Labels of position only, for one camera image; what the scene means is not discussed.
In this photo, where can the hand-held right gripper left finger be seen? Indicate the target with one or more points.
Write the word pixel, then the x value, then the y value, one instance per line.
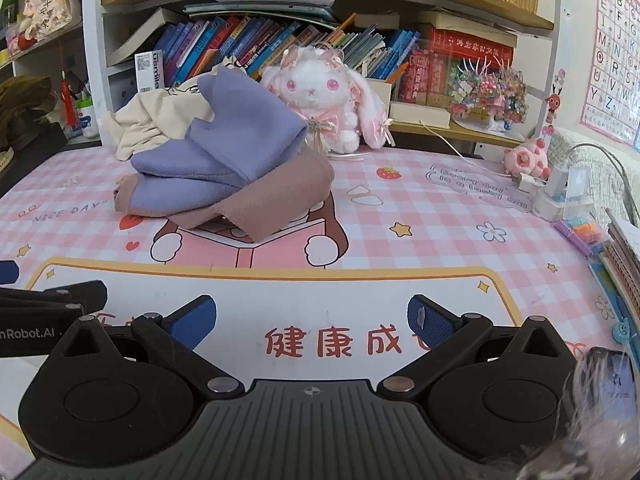
pixel 192 321

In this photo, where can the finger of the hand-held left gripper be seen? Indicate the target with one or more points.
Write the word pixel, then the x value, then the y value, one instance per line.
pixel 75 294
pixel 7 272

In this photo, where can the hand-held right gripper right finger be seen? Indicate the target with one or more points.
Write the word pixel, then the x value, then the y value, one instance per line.
pixel 430 322

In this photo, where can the purple and brown sweater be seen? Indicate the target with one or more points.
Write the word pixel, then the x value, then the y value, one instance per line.
pixel 225 160

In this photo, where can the pink checked desk mat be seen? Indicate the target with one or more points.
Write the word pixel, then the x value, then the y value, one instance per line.
pixel 425 240

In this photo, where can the black bag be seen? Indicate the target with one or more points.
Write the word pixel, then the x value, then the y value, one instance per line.
pixel 30 160

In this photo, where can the olive green cloth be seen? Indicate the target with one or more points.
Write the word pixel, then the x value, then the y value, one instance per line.
pixel 25 102

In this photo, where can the white jar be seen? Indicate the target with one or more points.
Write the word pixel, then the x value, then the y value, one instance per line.
pixel 89 120

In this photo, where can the pack of pastel pens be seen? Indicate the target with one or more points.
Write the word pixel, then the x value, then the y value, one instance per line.
pixel 580 235

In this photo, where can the red tassel charm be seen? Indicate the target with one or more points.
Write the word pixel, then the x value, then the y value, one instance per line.
pixel 69 105

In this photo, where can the white power strip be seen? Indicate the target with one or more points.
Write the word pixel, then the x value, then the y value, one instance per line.
pixel 562 195

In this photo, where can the small pink plush toy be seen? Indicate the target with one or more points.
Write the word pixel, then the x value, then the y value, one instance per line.
pixel 525 160

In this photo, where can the cream shirt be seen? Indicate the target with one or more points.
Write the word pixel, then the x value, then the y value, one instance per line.
pixel 150 120

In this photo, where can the blue smiley pen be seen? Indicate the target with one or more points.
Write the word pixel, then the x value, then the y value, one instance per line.
pixel 622 331

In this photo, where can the black smartphone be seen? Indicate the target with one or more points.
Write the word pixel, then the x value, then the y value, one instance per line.
pixel 612 385

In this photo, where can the stack of notebooks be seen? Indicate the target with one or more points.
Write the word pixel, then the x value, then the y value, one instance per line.
pixel 622 260

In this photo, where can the white flat box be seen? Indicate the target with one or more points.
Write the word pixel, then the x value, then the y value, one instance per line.
pixel 420 112

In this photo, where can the white knitted cover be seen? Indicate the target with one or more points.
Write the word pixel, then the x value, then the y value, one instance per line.
pixel 600 160

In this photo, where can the white wooden bookshelf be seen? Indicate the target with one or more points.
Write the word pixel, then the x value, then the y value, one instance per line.
pixel 92 35

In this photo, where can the white pink bunny plush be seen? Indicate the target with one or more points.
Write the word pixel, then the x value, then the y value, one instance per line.
pixel 312 90

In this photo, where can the thick paperback book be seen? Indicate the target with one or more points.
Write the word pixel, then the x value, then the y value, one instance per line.
pixel 145 35

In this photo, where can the red boxed book set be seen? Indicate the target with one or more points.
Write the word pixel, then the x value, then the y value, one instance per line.
pixel 465 52

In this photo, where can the flower bouquet decoration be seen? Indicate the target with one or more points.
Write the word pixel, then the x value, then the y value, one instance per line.
pixel 42 0

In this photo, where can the row of colourful books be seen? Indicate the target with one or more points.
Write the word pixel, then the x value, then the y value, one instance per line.
pixel 240 37

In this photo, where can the cream thick book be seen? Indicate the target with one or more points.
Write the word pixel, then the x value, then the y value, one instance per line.
pixel 465 22

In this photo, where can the cartoon wall sticker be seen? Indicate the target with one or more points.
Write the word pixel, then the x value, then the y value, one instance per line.
pixel 554 105

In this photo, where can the alphabet wall poster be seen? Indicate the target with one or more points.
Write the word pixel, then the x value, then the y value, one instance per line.
pixel 612 50

